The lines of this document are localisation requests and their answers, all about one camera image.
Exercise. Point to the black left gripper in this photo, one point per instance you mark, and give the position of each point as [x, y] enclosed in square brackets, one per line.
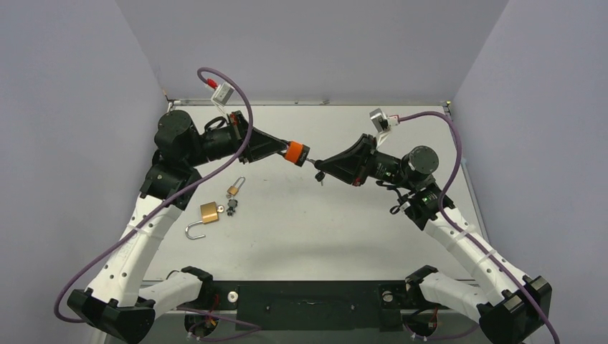
[259, 145]

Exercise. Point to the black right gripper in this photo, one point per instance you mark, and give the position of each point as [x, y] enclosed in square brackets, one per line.
[366, 160]

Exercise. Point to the black headed key bunch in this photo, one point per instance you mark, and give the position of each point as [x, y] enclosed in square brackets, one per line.
[319, 177]

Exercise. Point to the orange round padlock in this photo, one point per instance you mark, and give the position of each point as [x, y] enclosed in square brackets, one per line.
[296, 153]

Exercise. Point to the small brass padlock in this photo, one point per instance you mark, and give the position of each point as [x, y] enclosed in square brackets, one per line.
[233, 190]

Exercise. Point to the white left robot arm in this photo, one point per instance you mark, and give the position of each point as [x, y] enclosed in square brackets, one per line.
[115, 301]

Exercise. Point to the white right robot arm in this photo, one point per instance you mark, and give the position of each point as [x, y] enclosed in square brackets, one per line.
[505, 303]

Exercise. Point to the small black keys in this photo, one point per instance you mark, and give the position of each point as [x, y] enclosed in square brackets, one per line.
[232, 204]

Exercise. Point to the large brass padlock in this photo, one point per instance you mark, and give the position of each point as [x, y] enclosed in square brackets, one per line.
[209, 213]

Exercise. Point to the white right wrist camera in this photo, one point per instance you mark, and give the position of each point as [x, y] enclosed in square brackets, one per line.
[383, 124]

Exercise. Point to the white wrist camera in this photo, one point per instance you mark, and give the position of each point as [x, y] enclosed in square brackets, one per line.
[221, 92]
[383, 124]

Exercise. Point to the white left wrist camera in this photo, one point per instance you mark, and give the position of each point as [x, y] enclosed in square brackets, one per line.
[221, 92]

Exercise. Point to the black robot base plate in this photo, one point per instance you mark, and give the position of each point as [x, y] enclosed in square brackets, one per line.
[314, 305]

